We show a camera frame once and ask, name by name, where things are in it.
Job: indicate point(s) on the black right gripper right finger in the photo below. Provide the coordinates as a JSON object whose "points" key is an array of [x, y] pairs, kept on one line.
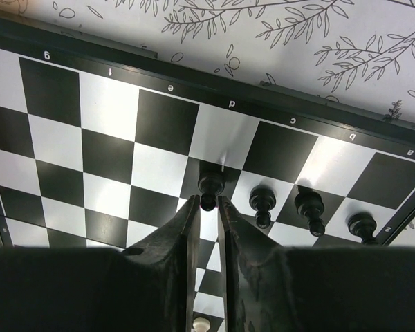
{"points": [[269, 287]]}

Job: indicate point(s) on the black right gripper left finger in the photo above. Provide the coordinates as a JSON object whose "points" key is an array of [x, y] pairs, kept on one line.
{"points": [[147, 287]]}

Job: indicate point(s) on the black pawn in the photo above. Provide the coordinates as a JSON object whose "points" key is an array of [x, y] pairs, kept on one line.
{"points": [[363, 225], [210, 184], [310, 207], [262, 200]]}

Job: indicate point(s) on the white chess piece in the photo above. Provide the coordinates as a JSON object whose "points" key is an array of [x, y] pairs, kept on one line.
{"points": [[201, 324]]}

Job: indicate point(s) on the black white chessboard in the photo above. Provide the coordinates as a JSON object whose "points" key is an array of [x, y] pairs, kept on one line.
{"points": [[137, 195]]}

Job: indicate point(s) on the floral patterned tablecloth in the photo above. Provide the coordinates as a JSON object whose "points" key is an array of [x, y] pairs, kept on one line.
{"points": [[263, 41]]}

